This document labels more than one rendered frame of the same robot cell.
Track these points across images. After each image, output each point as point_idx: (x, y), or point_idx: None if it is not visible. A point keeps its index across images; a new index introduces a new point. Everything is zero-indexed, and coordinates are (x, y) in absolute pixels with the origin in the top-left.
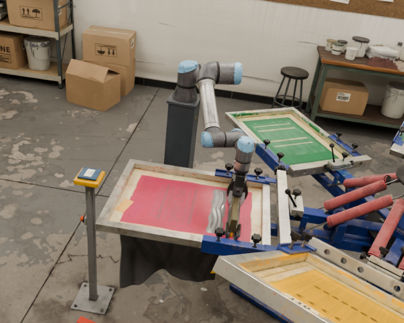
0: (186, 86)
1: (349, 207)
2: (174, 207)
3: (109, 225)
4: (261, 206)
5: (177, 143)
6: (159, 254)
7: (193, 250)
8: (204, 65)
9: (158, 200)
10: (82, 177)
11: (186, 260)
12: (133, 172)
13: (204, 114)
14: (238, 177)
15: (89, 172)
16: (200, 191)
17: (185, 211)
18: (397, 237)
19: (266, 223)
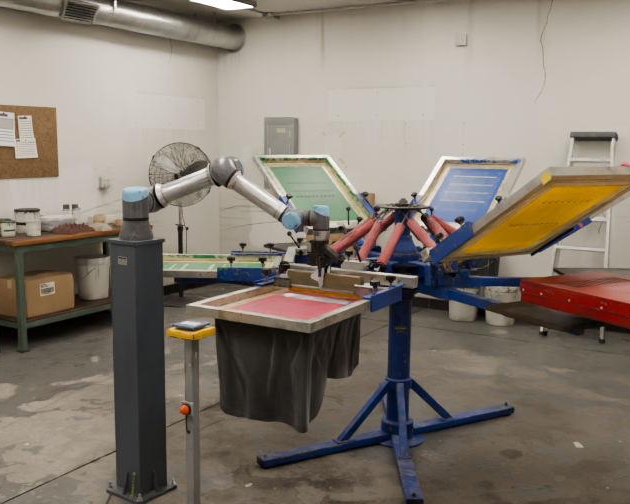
0: (146, 216)
1: None
2: (296, 308)
3: (318, 319)
4: None
5: (149, 301)
6: (327, 355)
7: (348, 330)
8: (218, 161)
9: (277, 311)
10: (197, 326)
11: (345, 347)
12: None
13: (268, 201)
14: (327, 248)
15: (190, 323)
16: (277, 299)
17: (308, 306)
18: (407, 261)
19: None
